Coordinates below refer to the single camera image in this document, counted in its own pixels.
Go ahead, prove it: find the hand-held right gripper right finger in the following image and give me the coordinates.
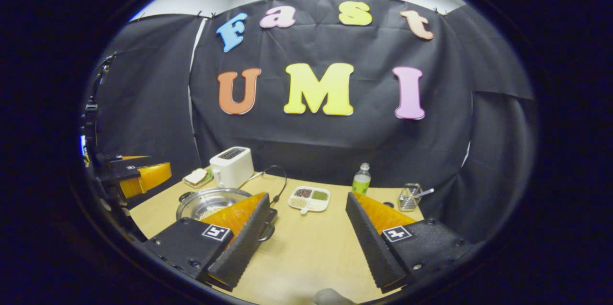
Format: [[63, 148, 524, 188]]
[[345, 192, 472, 294]]

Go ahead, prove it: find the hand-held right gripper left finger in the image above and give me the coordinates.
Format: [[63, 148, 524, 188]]
[[144, 192, 272, 291]]

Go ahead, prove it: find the stainless steel pot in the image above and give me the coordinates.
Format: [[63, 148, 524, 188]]
[[176, 187, 277, 242]]

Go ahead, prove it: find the bread slice on small plate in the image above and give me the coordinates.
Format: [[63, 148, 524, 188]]
[[182, 168, 214, 189]]

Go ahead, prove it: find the dark metal stand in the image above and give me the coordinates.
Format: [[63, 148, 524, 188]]
[[81, 54, 118, 162]]

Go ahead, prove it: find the white rounded object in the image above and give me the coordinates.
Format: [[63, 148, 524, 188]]
[[314, 288, 357, 305]]

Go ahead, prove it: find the green label drink bottle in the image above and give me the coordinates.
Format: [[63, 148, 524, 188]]
[[352, 162, 372, 195]]

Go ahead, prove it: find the white divided bean dish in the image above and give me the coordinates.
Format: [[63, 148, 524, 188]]
[[288, 186, 331, 215]]

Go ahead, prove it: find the white toaster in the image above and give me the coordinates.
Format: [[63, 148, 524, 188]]
[[209, 147, 255, 189]]

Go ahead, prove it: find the black backdrop cloth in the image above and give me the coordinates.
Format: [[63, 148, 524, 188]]
[[81, 0, 537, 243]]

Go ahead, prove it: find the metal wire utensil holder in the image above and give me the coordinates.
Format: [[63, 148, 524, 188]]
[[398, 183, 423, 212]]

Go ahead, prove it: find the black power cable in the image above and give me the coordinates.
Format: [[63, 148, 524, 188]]
[[249, 165, 288, 205]]

